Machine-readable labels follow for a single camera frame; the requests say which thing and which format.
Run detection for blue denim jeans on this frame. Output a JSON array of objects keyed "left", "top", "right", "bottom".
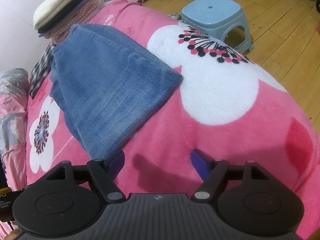
[{"left": 50, "top": 24, "right": 182, "bottom": 159}]

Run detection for pink floral bed blanket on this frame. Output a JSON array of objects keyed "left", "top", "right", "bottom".
[{"left": 24, "top": 0, "right": 320, "bottom": 239}]

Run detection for pink grey floral duvet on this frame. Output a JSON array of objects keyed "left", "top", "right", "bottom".
[{"left": 1, "top": 68, "right": 29, "bottom": 191}]

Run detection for black white plaid garment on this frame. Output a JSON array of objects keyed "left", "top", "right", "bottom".
[{"left": 29, "top": 42, "right": 55, "bottom": 99}]

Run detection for pink patterned folded garment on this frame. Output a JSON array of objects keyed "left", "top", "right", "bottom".
[{"left": 51, "top": 0, "right": 103, "bottom": 45}]

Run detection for light blue plastic stool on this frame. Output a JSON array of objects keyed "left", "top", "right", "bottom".
[{"left": 182, "top": 0, "right": 254, "bottom": 54}]

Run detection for white folded sweater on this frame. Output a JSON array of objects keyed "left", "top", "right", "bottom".
[{"left": 33, "top": 0, "right": 73, "bottom": 30}]

